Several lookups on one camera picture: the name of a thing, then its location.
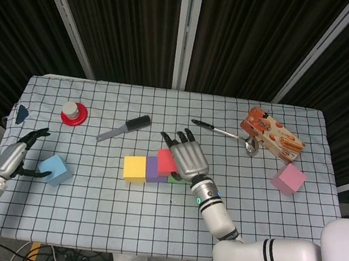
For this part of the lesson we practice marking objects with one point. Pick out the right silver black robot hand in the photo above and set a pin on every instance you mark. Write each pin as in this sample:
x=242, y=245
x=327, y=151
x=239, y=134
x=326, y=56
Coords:
x=190, y=159

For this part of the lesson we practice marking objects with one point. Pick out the white black-grid tablecloth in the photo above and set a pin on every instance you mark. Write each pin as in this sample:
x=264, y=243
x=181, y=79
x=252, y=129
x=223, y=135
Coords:
x=116, y=213

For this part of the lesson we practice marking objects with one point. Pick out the orange biscuit box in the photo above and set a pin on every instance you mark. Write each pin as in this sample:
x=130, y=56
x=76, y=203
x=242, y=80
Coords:
x=272, y=133

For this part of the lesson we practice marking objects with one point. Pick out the white screen frame post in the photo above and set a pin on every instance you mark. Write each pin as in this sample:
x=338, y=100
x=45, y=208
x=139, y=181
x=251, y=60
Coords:
x=66, y=16
x=317, y=53
x=187, y=30

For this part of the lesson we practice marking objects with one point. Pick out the light blue foam cube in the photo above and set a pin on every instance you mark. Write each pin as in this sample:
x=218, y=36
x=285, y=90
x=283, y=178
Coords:
x=56, y=170

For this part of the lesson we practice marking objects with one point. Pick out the red round disc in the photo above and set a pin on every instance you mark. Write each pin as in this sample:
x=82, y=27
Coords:
x=79, y=119

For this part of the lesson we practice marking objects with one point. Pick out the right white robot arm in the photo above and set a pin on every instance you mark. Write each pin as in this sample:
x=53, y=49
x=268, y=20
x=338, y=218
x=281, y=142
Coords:
x=290, y=256

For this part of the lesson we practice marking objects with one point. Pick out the dark blue triangular piece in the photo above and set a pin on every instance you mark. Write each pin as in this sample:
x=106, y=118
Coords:
x=22, y=113

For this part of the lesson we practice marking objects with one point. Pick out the purple foam cube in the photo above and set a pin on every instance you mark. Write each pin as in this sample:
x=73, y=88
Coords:
x=152, y=171

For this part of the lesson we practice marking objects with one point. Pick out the red foam cube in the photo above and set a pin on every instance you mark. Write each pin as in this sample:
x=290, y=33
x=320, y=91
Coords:
x=166, y=162

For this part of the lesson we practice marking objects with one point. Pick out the yellow foam cube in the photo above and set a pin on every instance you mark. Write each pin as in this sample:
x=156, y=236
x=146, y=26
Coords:
x=135, y=168

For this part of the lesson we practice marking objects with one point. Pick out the grey brush black bristles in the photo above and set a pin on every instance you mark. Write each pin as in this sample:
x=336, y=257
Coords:
x=137, y=123

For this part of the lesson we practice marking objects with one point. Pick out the green foam cube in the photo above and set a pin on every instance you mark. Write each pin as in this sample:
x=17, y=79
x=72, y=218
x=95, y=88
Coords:
x=175, y=180

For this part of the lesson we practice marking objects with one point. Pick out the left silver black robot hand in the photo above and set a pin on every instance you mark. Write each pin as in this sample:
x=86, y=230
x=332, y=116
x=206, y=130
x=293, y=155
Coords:
x=9, y=158

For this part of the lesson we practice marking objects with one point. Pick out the white plastic jar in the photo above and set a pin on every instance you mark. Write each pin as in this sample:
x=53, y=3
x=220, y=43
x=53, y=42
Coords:
x=70, y=109

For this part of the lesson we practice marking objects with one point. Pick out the pink foam cube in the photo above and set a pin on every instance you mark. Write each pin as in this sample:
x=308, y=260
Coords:
x=289, y=178

